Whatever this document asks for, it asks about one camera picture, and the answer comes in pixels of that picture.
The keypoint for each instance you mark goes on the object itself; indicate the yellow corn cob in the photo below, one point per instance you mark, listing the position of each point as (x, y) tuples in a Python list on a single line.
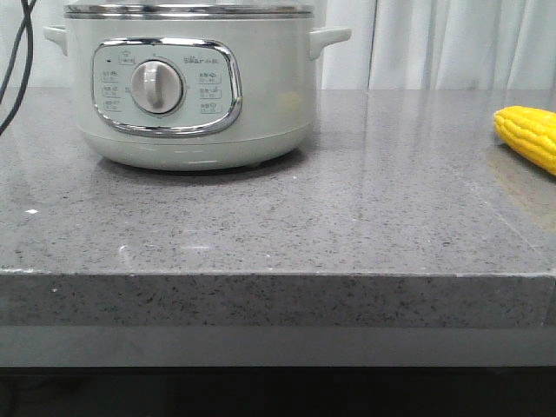
[(530, 132)]

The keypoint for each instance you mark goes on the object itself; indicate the glass pot lid steel rim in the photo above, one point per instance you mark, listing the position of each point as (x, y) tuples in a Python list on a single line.
[(168, 10)]

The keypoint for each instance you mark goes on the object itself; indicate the pale green electric cooking pot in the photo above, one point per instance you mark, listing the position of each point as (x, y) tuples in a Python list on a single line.
[(193, 91)]

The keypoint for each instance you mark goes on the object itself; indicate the white pleated curtain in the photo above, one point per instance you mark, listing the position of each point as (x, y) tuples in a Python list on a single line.
[(393, 45)]

